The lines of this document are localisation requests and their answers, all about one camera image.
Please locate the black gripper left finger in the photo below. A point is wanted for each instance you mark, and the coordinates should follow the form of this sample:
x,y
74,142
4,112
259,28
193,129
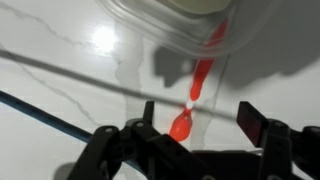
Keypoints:
x,y
157,156

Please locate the orange and white spoon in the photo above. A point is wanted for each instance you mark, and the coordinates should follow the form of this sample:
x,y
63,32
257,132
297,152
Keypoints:
x,y
182,124

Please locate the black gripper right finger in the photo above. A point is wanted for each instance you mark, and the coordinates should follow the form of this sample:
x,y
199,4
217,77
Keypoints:
x,y
281,145

